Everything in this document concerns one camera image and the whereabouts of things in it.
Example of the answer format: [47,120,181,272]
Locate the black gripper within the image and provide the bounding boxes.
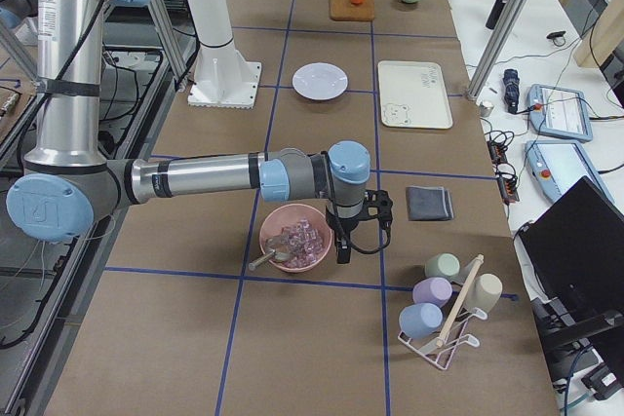
[326,203,364,264]

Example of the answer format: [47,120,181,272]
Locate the white round plate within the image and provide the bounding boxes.
[292,62,348,100]

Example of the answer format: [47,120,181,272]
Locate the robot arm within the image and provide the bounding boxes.
[1,0,38,29]

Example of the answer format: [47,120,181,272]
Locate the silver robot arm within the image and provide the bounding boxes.
[6,0,373,264]

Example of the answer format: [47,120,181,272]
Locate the cream bear tray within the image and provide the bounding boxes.
[377,60,453,130]

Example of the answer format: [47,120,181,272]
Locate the clear ice cubes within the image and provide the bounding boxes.
[281,220,325,269]

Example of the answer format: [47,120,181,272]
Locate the pink bowl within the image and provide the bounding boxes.
[259,204,333,273]

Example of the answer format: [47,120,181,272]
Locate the metal ice scoop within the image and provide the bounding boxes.
[248,236,293,271]

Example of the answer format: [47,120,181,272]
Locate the folded grey cloth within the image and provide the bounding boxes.
[406,186,454,221]

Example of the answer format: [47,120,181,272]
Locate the purple cup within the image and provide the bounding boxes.
[412,277,452,308]

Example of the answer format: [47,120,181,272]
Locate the green cup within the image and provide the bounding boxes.
[424,252,460,281]

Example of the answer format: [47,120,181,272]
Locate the blue cup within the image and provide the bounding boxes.
[399,303,443,339]

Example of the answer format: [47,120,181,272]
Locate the beige cup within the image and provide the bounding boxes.
[465,273,502,313]

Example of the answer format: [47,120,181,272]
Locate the black power strip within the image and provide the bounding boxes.
[487,141,520,206]

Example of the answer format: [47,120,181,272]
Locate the lower teach pendant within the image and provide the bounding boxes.
[525,139,614,203]

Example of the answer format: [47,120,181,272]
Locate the teach pendant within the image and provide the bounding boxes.
[525,139,614,203]
[526,84,593,142]

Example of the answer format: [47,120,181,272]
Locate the black laptop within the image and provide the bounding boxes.
[520,176,623,319]

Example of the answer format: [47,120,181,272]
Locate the folded dark umbrella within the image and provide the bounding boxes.
[503,68,520,114]

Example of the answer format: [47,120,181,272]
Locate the brown wooden cutting board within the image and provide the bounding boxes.
[329,0,375,22]

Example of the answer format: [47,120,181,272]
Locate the upper teach pendant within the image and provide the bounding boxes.
[526,84,593,142]

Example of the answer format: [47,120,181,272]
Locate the black bottle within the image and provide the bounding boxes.
[486,0,508,30]

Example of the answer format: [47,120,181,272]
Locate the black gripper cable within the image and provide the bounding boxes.
[340,215,394,254]

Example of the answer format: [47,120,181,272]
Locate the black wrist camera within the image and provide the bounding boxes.
[363,189,393,225]

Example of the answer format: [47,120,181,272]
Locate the white wire cup rack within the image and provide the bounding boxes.
[398,254,488,370]

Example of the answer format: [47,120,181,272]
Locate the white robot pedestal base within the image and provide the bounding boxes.
[187,0,262,109]

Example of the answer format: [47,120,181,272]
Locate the aluminium frame post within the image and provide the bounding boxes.
[466,0,527,102]

